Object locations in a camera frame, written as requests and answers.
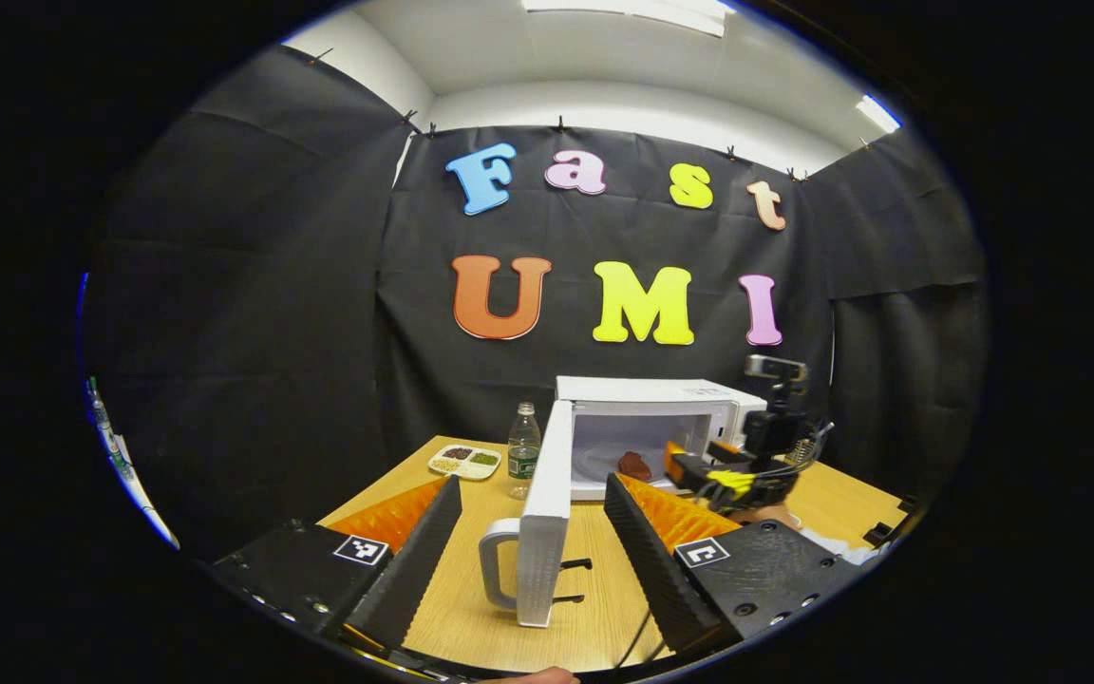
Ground small ceiling light panel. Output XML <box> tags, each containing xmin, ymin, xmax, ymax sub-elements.
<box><xmin>856</xmin><ymin>93</ymin><xmax>902</xmax><ymax>134</ymax></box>

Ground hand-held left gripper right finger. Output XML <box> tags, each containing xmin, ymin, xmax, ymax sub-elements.
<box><xmin>602</xmin><ymin>472</ymin><xmax>876</xmax><ymax>661</ymax></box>

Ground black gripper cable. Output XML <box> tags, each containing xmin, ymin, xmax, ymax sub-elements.
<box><xmin>615</xmin><ymin>608</ymin><xmax>654</xmax><ymax>668</ymax></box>

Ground clear plastic water bottle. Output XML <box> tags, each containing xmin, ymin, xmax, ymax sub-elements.
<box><xmin>507</xmin><ymin>402</ymin><xmax>543</xmax><ymax>501</ymax></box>

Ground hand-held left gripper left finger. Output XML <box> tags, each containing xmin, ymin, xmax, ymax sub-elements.
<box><xmin>208</xmin><ymin>473</ymin><xmax>464</xmax><ymax>656</ymax></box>

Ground white divided snack tray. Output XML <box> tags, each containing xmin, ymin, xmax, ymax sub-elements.
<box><xmin>427</xmin><ymin>444</ymin><xmax>503</xmax><ymax>482</ymax></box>

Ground black backdrop cloth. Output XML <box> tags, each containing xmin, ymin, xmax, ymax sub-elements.
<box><xmin>82</xmin><ymin>46</ymin><xmax>990</xmax><ymax>561</ymax></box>

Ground white microwave oven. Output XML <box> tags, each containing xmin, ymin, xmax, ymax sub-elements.
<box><xmin>478</xmin><ymin>375</ymin><xmax>768</xmax><ymax>630</ymax></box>

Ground long ceiling light panel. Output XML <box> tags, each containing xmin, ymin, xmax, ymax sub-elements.
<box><xmin>520</xmin><ymin>0</ymin><xmax>736</xmax><ymax>39</ymax></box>

